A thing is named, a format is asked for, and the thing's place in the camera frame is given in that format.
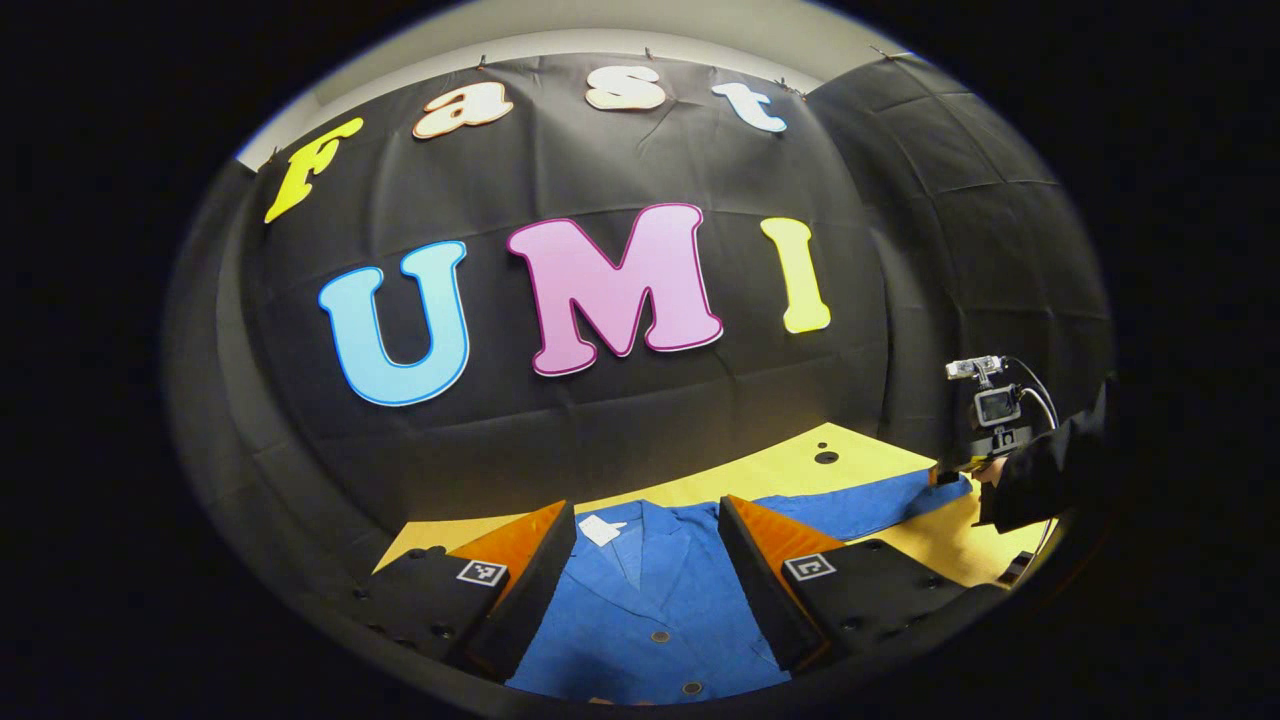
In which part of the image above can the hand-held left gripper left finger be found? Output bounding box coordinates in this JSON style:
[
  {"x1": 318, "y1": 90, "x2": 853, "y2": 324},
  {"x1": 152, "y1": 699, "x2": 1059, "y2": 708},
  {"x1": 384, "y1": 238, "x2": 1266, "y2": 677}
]
[{"x1": 350, "y1": 500, "x2": 579, "y2": 683}]

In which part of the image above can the blue corduroy jacket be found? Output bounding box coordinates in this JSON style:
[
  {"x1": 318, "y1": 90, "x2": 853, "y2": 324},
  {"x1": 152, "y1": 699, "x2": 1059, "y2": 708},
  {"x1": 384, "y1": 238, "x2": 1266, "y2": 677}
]
[{"x1": 505, "y1": 470, "x2": 976, "y2": 706}]

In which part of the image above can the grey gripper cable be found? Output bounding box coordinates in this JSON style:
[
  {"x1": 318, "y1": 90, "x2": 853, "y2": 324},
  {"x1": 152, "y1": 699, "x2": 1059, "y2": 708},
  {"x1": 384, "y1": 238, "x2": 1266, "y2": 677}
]
[{"x1": 1005, "y1": 355, "x2": 1059, "y2": 431}]

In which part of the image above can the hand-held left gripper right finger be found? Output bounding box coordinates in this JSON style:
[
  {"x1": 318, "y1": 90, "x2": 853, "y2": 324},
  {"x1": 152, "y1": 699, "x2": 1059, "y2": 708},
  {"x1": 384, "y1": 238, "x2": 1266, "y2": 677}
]
[{"x1": 715, "y1": 494, "x2": 1011, "y2": 673}]

